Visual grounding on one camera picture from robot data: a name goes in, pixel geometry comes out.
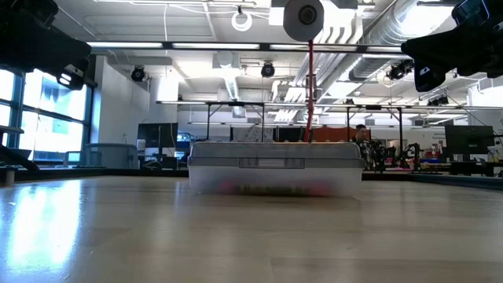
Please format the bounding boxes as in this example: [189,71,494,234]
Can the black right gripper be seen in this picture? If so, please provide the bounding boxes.
[401,15,503,78]

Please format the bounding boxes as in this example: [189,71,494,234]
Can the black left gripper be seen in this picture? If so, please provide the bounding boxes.
[0,9,92,75]

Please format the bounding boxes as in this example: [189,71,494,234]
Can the clear plastic supply box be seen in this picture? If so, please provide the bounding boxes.
[188,165,364,197]

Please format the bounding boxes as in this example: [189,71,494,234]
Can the translucent grey box lid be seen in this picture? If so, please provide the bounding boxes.
[187,141,366,170]

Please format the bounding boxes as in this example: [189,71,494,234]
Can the black monitor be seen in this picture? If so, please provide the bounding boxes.
[444,125,495,156]
[137,123,178,149]

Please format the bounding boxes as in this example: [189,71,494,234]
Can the person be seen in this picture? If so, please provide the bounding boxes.
[352,123,378,171]

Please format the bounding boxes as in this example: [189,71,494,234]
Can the grey cabinet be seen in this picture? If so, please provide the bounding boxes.
[80,143,139,170]

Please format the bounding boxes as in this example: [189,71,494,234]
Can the orange partition panel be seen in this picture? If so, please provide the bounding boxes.
[312,127,357,143]

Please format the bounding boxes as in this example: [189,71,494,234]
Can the red desk lamp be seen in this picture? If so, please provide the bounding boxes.
[282,0,325,143]

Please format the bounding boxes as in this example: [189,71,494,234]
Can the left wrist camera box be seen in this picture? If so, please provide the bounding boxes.
[56,58,90,91]

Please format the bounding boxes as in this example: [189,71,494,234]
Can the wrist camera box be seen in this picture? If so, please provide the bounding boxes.
[413,58,448,94]
[56,58,90,91]

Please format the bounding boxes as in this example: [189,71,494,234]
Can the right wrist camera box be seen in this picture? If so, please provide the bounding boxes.
[413,58,448,94]

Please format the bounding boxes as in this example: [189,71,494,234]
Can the black ceiling camera cluster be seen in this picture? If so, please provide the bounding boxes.
[387,58,417,82]

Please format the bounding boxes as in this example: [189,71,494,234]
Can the silver ventilation duct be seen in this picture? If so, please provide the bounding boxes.
[298,0,424,103]

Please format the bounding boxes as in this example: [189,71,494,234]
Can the black background station frame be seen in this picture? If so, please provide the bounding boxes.
[345,105,405,160]
[205,101,266,143]

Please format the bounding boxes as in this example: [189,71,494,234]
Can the white cable coil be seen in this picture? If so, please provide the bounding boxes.
[231,9,253,32]

